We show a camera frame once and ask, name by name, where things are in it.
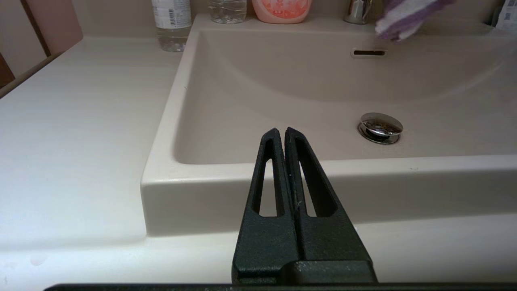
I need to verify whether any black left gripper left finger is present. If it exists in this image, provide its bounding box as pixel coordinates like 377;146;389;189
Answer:
231;129;300;284

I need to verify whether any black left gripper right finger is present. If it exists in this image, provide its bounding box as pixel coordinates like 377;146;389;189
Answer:
285;127;378;283

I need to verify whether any chrome sink faucet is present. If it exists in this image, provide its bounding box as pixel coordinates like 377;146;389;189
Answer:
344;0;376;25

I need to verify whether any purple white striped towel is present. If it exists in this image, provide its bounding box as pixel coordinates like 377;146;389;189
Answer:
375;0;455;42

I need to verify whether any white ceramic sink basin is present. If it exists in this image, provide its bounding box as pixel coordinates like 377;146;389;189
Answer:
141;14;517;237

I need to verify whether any chrome drain stopper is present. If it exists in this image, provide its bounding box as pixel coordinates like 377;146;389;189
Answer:
357;112;404;145

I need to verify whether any pink soap pump bottle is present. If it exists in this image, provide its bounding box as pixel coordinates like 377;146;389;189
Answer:
251;0;313;25

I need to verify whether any tall clear water bottle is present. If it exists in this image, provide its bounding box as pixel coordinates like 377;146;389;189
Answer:
208;0;247;25

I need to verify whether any small clear water bottle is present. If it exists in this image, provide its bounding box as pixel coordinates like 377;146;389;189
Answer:
151;0;192;52

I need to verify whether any white printed packet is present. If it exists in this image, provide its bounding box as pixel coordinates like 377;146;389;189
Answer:
496;0;517;36

